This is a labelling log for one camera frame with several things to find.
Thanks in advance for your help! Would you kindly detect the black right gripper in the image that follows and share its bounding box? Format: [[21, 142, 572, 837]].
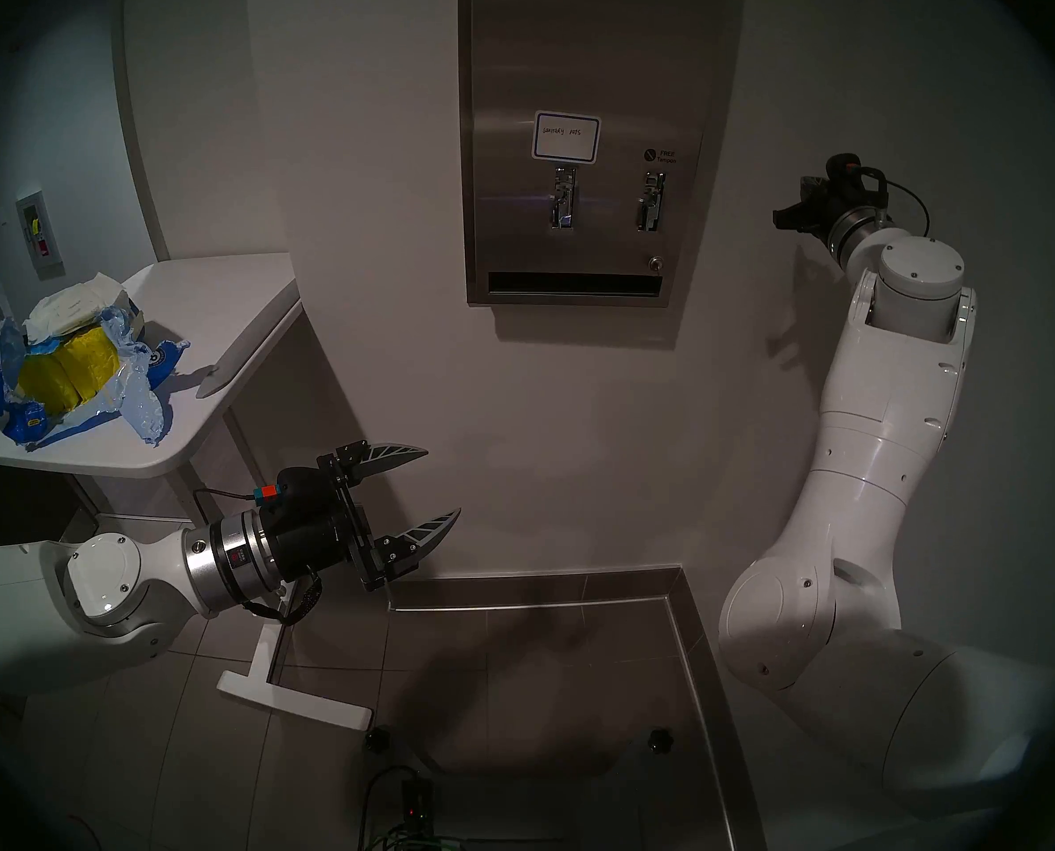
[[771, 174, 860, 243]]

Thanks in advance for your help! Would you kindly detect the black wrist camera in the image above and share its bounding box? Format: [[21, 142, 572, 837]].
[[255, 468, 333, 535], [826, 153, 887, 199]]

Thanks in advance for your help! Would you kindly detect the torn blue plastic pad package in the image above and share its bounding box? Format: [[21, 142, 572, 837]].
[[0, 301, 191, 449]]

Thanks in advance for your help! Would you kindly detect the chrome dispenser push lever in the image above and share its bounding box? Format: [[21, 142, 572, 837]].
[[638, 170, 668, 236], [549, 167, 579, 231]]

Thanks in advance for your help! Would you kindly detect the stainless steel dispenser cabinet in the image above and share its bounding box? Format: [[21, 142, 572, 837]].
[[456, 0, 750, 308]]

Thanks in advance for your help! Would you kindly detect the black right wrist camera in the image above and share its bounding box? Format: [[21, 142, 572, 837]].
[[826, 153, 887, 199]]

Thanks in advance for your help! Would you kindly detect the white label with blue border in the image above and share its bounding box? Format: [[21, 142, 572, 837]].
[[532, 110, 601, 163]]

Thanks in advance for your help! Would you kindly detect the left arm thick braided cable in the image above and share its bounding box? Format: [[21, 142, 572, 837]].
[[235, 574, 323, 627]]

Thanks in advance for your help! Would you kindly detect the white overbed table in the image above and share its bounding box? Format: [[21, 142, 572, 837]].
[[0, 253, 376, 732]]

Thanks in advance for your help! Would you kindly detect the black electronics box red light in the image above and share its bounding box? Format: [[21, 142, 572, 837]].
[[401, 777, 435, 846]]

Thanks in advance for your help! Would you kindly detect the small yellow blue carton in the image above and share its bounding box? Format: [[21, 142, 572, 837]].
[[113, 286, 149, 345]]

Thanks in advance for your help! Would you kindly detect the yellow wrapped pad pack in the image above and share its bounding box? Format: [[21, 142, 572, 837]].
[[18, 331, 121, 416]]

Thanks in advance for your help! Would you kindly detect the green cable bundle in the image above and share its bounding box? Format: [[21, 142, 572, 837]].
[[359, 821, 444, 851]]

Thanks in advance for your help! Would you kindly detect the right arm thick braided cable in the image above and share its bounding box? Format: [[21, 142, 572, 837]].
[[855, 171, 891, 225]]

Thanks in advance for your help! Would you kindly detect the grey robot base platform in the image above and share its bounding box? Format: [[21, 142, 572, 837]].
[[377, 725, 723, 851]]

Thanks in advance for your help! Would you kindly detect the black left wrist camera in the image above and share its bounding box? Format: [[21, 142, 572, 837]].
[[255, 468, 333, 535]]

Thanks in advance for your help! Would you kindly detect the arm thick braided cable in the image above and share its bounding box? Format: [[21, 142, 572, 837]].
[[855, 171, 891, 225], [235, 574, 323, 627]]

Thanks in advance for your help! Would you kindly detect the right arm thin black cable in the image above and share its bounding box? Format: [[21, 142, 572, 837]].
[[882, 180, 931, 238]]

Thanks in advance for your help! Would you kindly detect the white sanitary pad stack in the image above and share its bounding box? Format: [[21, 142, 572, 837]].
[[24, 273, 129, 343]]

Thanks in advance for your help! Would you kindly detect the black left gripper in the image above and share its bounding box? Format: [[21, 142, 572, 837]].
[[266, 440, 463, 593]]

